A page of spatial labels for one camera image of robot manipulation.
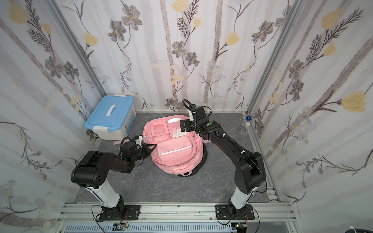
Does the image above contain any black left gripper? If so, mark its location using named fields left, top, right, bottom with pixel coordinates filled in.
left=130, top=143, right=156, bottom=163

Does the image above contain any pink school backpack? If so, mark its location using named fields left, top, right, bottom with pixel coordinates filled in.
left=142, top=115, right=207, bottom=177

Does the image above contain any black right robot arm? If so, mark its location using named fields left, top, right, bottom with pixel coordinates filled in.
left=180, top=99, right=267, bottom=213

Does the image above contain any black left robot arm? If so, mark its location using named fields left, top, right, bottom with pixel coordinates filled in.
left=71, top=136, right=157, bottom=211

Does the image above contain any blue lidded storage box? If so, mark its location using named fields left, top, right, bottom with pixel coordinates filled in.
left=84, top=95, right=136, bottom=141

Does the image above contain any clear glass flask blue cap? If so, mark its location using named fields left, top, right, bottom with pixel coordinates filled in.
left=239, top=113, right=252, bottom=137

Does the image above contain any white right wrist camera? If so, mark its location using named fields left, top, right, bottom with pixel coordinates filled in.
left=188, top=110, right=194, bottom=121

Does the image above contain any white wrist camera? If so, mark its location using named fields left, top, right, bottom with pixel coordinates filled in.
left=188, top=110, right=194, bottom=121
left=135, top=135, right=143, bottom=146

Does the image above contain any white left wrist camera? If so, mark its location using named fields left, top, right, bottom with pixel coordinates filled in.
left=135, top=135, right=143, bottom=146

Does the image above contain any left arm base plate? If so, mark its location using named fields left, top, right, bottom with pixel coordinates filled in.
left=99, top=205, right=141, bottom=222

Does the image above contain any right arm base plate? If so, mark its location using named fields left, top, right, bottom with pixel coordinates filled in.
left=215, top=204, right=255, bottom=220

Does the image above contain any white slotted cable duct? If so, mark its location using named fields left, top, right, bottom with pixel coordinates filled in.
left=63, top=223, right=237, bottom=233

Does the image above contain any aluminium front rail frame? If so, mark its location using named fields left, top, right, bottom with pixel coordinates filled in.
left=53, top=203, right=301, bottom=233

